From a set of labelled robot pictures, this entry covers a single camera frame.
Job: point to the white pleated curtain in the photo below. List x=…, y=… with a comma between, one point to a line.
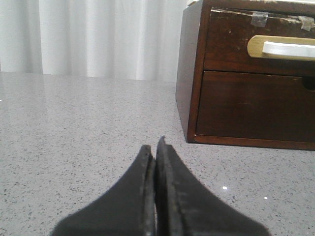
x=132, y=39

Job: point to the dark wooden drawer cabinet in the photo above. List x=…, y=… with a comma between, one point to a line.
x=194, y=32

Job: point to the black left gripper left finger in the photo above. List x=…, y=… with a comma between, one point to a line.
x=126, y=209

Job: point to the wooden drawer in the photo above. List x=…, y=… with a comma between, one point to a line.
x=229, y=33
x=268, y=107

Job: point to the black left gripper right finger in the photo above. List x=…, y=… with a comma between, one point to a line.
x=185, y=207

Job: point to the white gold drawer handle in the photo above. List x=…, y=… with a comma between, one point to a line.
x=280, y=47

